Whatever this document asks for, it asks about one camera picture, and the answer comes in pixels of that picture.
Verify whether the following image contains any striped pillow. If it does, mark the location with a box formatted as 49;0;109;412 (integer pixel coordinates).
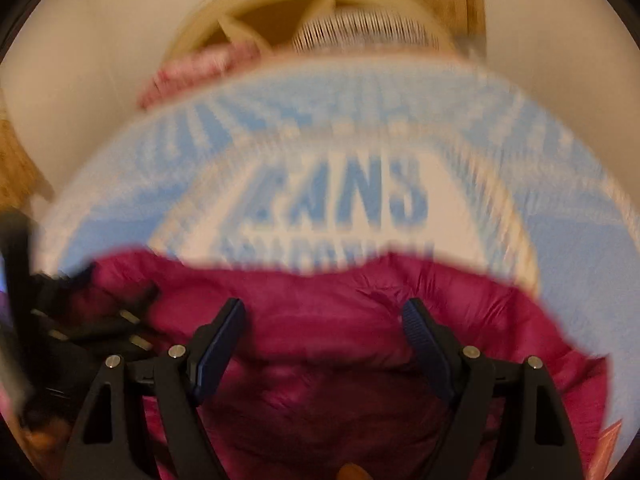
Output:
289;7;437;54

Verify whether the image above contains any magenta puffer jacket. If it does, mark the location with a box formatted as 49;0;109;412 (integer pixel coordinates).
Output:
65;252;603;480

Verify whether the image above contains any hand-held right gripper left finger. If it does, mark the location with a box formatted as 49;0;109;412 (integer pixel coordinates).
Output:
62;297;246;480

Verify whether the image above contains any pink and blue printed blanket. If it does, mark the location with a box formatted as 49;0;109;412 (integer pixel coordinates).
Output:
37;55;640;480

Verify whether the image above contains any cream wooden headboard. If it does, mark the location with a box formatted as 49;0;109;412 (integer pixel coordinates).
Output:
165;0;463;63

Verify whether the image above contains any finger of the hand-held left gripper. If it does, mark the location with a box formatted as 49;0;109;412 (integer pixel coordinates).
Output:
35;310;157;362
70;280;162;330

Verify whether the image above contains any pink floral folded blanket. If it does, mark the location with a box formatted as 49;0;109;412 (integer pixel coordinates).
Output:
136;42;268;111

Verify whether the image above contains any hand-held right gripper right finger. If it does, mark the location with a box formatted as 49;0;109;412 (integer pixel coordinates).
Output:
402;297;586;480

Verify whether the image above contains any wide beige floral curtain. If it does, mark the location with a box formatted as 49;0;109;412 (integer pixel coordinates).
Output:
0;115;56;207

